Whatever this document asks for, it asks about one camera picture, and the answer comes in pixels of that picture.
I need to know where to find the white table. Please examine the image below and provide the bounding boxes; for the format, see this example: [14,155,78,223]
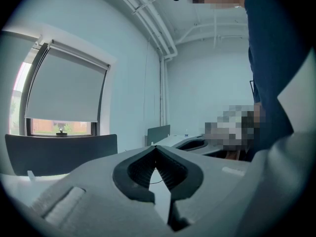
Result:
[0,134,224,226]

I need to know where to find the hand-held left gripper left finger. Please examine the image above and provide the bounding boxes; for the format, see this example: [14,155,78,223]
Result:
[31,145,173,237]

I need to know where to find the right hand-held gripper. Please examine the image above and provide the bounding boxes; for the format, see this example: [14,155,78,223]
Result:
[172,104,267,153]

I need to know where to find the person's dark blue shirt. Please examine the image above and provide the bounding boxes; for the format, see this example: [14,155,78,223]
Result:
[242,0,312,159]

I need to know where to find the grey roller blind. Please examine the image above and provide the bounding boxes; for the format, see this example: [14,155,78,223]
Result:
[24,39,111,123]

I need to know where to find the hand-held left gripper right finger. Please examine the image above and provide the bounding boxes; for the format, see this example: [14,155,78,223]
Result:
[155,145,251,237]

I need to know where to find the black framed window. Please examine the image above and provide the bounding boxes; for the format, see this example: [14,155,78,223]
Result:
[9,40,117,137]

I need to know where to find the grey desk divider panel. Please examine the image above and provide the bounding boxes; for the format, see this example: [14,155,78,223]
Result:
[147,124,171,147]

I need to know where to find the white ceiling pipes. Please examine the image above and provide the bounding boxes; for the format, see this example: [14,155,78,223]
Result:
[105,0,249,127]

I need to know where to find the dark desk divider panel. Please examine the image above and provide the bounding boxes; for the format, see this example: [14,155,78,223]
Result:
[4,133,118,177]

